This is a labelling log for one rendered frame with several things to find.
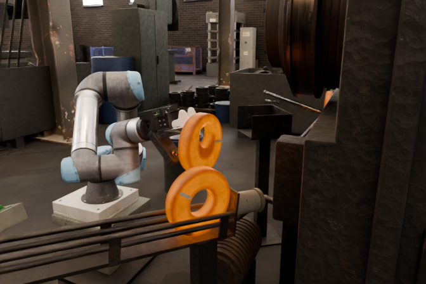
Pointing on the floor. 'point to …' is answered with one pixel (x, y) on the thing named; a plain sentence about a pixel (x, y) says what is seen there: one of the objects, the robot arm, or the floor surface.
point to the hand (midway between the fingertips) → (201, 126)
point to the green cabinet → (144, 51)
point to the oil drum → (120, 64)
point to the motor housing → (239, 254)
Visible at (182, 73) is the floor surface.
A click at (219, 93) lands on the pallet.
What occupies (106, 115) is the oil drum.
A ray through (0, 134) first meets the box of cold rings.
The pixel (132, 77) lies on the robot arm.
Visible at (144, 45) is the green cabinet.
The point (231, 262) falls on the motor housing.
